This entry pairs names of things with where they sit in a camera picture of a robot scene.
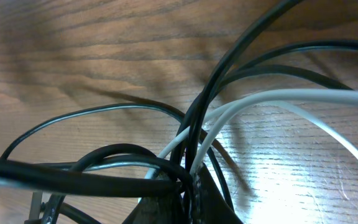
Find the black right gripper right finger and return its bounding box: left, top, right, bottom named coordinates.
left=193, top=164, right=243, bottom=224

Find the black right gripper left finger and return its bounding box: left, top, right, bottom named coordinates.
left=122, top=185, right=182, bottom=224

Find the black USB cable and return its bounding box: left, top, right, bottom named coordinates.
left=0, top=0, right=358, bottom=224

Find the white USB cable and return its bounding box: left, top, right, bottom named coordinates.
left=137, top=88, right=358, bottom=203

